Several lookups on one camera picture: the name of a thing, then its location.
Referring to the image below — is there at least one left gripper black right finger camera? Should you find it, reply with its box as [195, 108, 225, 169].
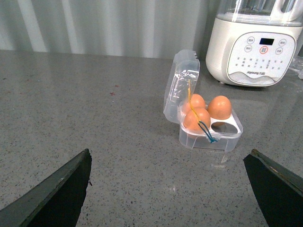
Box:
[243, 149, 303, 227]

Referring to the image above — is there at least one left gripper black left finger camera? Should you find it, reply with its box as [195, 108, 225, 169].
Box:
[0, 149, 92, 227]

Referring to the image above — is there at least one brown egg back right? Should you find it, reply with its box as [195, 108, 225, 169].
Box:
[207, 96, 232, 120]

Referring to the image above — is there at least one brown egg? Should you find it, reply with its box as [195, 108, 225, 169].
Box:
[183, 107, 211, 131]
[182, 94, 206, 114]
[207, 96, 232, 120]

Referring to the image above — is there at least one brown egg front left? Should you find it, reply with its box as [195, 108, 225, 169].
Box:
[183, 107, 211, 131]

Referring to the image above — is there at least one brown egg back left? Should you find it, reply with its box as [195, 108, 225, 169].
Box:
[182, 94, 206, 114]

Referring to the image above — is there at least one clear plastic egg box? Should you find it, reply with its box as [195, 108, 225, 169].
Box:
[163, 50, 243, 152]

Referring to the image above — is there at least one blue rubber band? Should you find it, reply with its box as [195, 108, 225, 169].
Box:
[197, 121, 218, 143]

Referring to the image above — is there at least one yellow rubber band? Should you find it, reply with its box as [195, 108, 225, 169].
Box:
[187, 80, 205, 124]

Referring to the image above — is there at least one clear plastic bag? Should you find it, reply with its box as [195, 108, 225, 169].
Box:
[288, 56, 303, 79]

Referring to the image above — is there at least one white Joyoung blender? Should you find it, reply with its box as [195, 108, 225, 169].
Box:
[205, 0, 303, 87]

